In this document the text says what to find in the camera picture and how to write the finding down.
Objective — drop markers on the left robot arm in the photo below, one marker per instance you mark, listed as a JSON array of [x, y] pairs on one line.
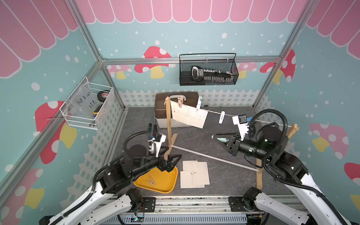
[[88, 209]]

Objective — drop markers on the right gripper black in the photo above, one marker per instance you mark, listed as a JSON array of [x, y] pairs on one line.
[[234, 149]]

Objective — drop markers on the wooden clothesline rack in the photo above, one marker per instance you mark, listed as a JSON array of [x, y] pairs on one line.
[[195, 144]]

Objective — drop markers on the black wire mesh basket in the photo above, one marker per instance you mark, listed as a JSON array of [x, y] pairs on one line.
[[214, 61]]

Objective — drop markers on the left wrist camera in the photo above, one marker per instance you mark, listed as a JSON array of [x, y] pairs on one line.
[[155, 143]]

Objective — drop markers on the white wire basket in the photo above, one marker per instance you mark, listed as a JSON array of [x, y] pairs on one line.
[[82, 109]]

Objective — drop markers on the black tape roll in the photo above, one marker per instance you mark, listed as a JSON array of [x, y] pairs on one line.
[[102, 96]]

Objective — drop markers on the white clothespin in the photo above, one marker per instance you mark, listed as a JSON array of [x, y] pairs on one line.
[[222, 115], [198, 106]]

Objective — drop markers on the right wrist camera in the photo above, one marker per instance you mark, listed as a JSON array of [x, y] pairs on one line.
[[241, 121]]

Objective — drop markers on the yellow plastic tray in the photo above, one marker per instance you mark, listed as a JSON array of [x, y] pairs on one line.
[[165, 181]]

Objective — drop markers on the green clothespin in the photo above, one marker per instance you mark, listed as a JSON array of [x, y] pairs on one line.
[[223, 140]]

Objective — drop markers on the yellow handled screwdriver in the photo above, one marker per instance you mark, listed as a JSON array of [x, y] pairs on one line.
[[155, 130]]

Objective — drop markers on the pink clothespin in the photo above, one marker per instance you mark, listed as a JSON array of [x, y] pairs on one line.
[[150, 180], [181, 99]]

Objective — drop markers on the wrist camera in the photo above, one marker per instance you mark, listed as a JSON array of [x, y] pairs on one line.
[[241, 121], [155, 143]]

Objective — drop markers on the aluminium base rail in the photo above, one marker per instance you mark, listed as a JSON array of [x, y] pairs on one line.
[[199, 210]]

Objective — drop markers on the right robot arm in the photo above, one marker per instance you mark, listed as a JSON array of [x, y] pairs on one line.
[[264, 137]]

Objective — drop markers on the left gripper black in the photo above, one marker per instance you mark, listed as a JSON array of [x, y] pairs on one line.
[[168, 166]]

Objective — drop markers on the green handled screwdriver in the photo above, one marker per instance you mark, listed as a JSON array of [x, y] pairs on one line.
[[149, 129]]

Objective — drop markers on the brown lidded storage box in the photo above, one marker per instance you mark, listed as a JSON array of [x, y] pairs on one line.
[[189, 99]]

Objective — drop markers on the postcard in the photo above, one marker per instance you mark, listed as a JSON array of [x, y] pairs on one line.
[[197, 117], [187, 165], [180, 114], [200, 174], [186, 180]]

